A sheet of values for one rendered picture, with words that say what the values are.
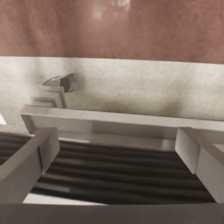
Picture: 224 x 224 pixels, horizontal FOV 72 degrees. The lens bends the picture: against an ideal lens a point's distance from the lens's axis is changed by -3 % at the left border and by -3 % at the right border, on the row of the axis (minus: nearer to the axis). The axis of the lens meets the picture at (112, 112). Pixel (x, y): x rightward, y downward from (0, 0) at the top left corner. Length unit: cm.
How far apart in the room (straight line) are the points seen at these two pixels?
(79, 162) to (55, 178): 10
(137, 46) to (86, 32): 27
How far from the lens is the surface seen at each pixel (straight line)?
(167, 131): 71
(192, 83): 104
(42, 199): 28
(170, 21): 88
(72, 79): 98
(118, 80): 98
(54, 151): 16
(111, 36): 88
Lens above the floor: 86
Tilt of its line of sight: 50 degrees down
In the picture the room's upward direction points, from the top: 169 degrees counter-clockwise
